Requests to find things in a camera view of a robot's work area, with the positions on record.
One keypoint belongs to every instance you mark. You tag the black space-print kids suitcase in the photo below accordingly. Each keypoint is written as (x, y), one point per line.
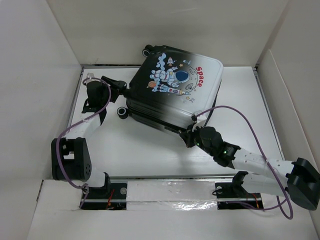
(171, 87)

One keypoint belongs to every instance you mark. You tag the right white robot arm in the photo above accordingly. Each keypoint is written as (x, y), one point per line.
(298, 179)

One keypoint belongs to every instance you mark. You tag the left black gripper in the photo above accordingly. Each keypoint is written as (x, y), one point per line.
(116, 88)

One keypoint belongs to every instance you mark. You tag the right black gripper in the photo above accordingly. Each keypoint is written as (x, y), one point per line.
(187, 136)

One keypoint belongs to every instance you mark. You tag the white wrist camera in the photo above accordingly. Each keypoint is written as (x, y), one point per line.
(90, 75)
(199, 119)

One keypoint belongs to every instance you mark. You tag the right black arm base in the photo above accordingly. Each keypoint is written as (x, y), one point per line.
(232, 196)

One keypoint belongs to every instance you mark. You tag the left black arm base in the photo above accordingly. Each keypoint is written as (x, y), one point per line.
(112, 196)

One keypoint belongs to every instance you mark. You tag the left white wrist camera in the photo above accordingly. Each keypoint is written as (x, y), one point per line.
(90, 75)

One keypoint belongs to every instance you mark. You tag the silver metal rail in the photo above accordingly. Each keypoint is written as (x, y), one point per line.
(212, 199)

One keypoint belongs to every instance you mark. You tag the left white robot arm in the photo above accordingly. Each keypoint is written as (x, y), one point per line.
(70, 157)

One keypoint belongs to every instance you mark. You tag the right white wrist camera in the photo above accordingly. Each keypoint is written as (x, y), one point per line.
(199, 119)

